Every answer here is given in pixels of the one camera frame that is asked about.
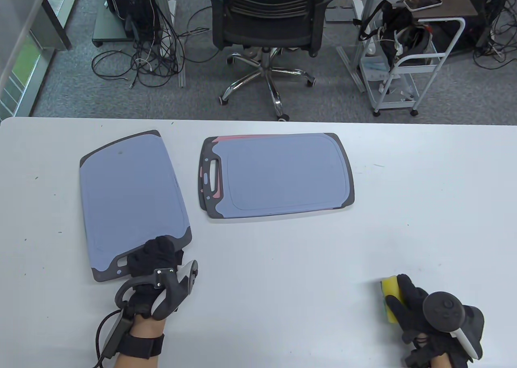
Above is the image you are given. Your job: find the person's right hand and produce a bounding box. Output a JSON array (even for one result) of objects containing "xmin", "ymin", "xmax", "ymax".
[{"xmin": 386, "ymin": 274, "xmax": 485, "ymax": 368}]

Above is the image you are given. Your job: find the person's left hand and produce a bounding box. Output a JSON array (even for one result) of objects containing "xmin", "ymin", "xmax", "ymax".
[{"xmin": 127, "ymin": 236, "xmax": 184, "ymax": 320}]

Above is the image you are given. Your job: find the yellow sponge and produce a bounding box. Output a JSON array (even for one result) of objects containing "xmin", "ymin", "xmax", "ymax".
[{"xmin": 380, "ymin": 276, "xmax": 404, "ymax": 324}]

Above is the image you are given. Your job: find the blue cutting board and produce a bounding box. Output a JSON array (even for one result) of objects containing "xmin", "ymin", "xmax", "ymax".
[
  {"xmin": 79, "ymin": 130, "xmax": 192, "ymax": 283},
  {"xmin": 201, "ymin": 133, "xmax": 355, "ymax": 219}
]

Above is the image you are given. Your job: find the pink cutting board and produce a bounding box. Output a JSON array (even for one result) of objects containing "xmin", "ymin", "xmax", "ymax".
[{"xmin": 198, "ymin": 135, "xmax": 263, "ymax": 213}]

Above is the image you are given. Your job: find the person's left forearm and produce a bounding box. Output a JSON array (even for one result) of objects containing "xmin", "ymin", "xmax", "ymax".
[{"xmin": 115, "ymin": 315, "xmax": 166, "ymax": 368}]

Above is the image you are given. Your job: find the grey right hand controller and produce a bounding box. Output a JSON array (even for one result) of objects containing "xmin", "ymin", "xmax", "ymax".
[{"xmin": 423, "ymin": 291, "xmax": 484, "ymax": 360}]

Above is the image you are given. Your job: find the grey hand controller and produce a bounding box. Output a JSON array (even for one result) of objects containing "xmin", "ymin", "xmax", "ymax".
[
  {"xmin": 423, "ymin": 291, "xmax": 484, "ymax": 360},
  {"xmin": 114, "ymin": 260, "xmax": 199, "ymax": 321}
]

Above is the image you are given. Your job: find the grey left hand controller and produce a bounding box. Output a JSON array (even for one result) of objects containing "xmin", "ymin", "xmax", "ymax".
[{"xmin": 114, "ymin": 260, "xmax": 199, "ymax": 321}]

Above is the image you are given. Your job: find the grey stand base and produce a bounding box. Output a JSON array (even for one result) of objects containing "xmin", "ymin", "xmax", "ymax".
[{"xmin": 92, "ymin": 4, "xmax": 130, "ymax": 48}]

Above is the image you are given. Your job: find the pale blue packet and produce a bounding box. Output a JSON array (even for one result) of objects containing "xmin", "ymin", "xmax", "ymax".
[{"xmin": 361, "ymin": 56, "xmax": 390, "ymax": 84}]

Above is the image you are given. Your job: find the black computer rack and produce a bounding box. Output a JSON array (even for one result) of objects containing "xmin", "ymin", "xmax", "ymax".
[{"xmin": 100, "ymin": 0, "xmax": 162, "ymax": 41}]

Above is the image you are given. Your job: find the black office chair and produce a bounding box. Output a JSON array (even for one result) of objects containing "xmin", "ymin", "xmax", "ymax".
[{"xmin": 202, "ymin": 0, "xmax": 338, "ymax": 122}]

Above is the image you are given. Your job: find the white utility cart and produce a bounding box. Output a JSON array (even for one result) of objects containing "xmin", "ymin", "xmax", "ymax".
[{"xmin": 359, "ymin": 17, "xmax": 466, "ymax": 117}]

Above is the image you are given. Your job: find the black bag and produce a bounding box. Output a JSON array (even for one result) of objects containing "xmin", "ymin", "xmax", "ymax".
[{"xmin": 353, "ymin": 0, "xmax": 435, "ymax": 67}]

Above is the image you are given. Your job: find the grey floor plate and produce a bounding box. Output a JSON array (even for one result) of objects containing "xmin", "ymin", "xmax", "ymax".
[{"xmin": 325, "ymin": 6, "xmax": 356, "ymax": 23}]

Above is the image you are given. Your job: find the white smartphone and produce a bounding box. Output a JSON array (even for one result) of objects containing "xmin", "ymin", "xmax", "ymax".
[{"xmin": 404, "ymin": 0, "xmax": 443, "ymax": 11}]

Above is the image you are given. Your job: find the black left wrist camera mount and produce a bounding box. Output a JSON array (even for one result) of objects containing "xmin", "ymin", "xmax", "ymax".
[{"xmin": 103, "ymin": 313, "xmax": 165, "ymax": 360}]

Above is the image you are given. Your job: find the black floor cable bundle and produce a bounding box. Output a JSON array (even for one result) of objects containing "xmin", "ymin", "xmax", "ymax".
[{"xmin": 91, "ymin": 0, "xmax": 214, "ymax": 89}]

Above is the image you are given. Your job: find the grey window frame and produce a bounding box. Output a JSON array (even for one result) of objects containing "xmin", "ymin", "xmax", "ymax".
[{"xmin": 0, "ymin": 0, "xmax": 83, "ymax": 118}]

